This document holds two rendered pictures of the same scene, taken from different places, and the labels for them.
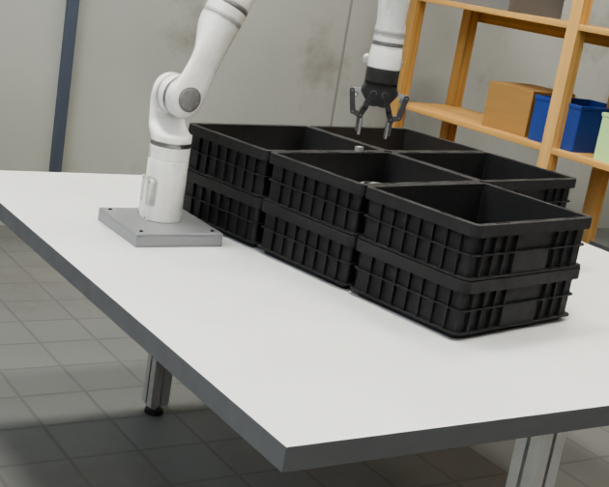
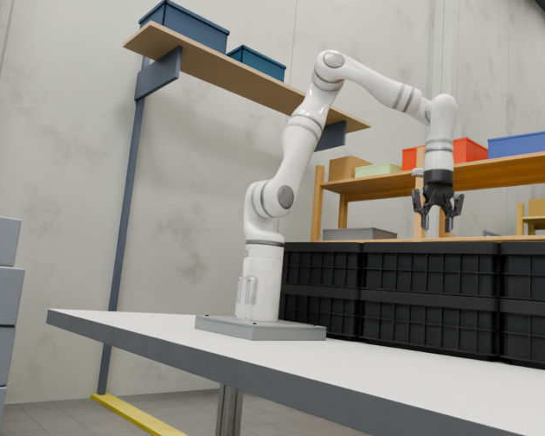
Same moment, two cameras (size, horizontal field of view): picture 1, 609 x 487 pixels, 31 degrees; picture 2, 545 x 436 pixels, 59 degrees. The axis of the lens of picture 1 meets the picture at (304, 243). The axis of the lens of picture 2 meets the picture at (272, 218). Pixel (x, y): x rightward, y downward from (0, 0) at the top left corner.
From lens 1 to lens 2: 1.46 m
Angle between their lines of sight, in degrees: 24
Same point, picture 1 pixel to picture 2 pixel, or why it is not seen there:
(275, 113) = not seen: hidden behind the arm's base
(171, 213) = (272, 310)
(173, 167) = (272, 264)
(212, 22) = (298, 133)
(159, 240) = (272, 332)
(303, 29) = not seen: hidden behind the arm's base
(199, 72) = (292, 173)
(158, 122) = (253, 224)
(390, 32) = (445, 138)
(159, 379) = not seen: outside the picture
